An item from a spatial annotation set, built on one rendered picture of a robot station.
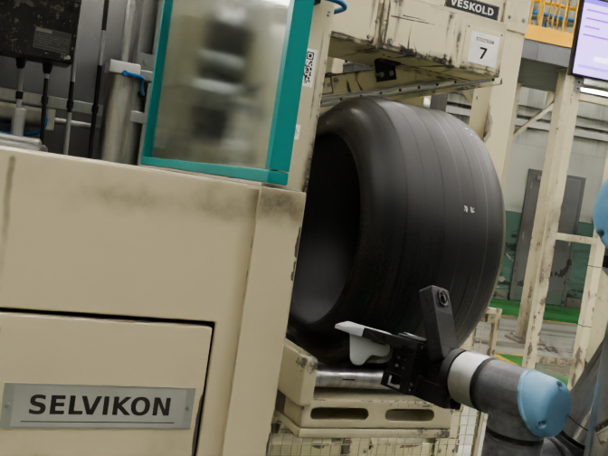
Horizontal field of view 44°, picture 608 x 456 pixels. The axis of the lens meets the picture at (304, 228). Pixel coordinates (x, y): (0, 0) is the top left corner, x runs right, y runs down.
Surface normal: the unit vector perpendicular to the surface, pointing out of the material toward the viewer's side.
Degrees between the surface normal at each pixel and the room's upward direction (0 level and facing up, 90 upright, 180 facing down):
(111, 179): 90
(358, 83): 90
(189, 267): 90
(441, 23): 90
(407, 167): 62
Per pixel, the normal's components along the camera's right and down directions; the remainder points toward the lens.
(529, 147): 0.22, 0.08
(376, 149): -0.32, -0.50
